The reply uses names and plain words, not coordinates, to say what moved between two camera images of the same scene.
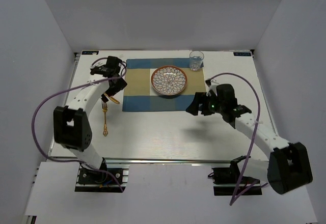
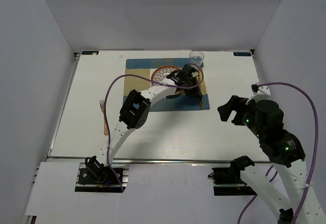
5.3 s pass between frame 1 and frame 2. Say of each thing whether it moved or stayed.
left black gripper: moved
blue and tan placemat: stayed
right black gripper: moved
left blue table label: stayed
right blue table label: stayed
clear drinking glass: stayed
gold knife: moved
